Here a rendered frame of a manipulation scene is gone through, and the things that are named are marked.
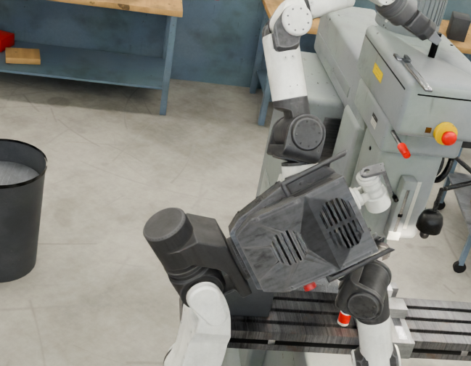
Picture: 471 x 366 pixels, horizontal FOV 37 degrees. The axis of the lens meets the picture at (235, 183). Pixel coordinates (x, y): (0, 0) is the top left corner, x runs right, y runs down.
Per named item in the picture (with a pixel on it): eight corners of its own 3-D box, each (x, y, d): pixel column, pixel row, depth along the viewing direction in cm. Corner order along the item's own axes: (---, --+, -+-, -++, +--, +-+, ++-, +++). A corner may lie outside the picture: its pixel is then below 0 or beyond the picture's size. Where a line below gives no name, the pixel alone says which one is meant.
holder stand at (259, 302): (268, 317, 241) (279, 271, 231) (205, 314, 237) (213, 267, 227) (263, 294, 251) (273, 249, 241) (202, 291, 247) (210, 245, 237)
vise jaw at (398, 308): (405, 319, 241) (408, 309, 239) (363, 316, 238) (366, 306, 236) (400, 307, 246) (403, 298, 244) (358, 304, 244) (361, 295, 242)
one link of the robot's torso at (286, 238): (273, 337, 166) (411, 269, 165) (208, 208, 162) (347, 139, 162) (264, 304, 195) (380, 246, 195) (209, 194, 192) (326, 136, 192)
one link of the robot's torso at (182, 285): (170, 287, 173) (213, 266, 173) (161, 254, 184) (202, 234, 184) (191, 321, 181) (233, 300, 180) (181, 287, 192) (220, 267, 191)
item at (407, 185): (398, 240, 218) (418, 182, 207) (386, 240, 217) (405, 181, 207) (395, 233, 221) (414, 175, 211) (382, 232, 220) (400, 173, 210)
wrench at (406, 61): (436, 93, 176) (437, 90, 175) (421, 91, 175) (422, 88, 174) (406, 57, 196) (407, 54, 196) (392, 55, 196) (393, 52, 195)
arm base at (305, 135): (286, 170, 171) (329, 164, 173) (280, 117, 169) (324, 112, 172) (267, 168, 185) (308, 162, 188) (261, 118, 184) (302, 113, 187)
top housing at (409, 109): (486, 147, 192) (506, 91, 184) (394, 136, 188) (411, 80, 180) (429, 78, 232) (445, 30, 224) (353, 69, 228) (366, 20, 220)
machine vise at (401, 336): (409, 359, 234) (419, 334, 229) (366, 356, 232) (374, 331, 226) (382, 290, 264) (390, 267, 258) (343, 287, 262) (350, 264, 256)
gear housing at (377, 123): (459, 160, 205) (470, 130, 200) (379, 152, 201) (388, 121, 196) (422, 111, 234) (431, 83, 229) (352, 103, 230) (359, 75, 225)
